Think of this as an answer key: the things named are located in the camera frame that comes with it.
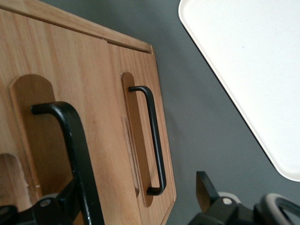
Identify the white rectangular tray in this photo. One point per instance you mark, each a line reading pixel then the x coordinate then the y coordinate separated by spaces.
pixel 253 70

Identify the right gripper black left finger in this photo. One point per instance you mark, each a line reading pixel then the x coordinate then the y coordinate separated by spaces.
pixel 54 208

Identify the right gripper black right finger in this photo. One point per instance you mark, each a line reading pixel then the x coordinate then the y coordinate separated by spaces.
pixel 211 204

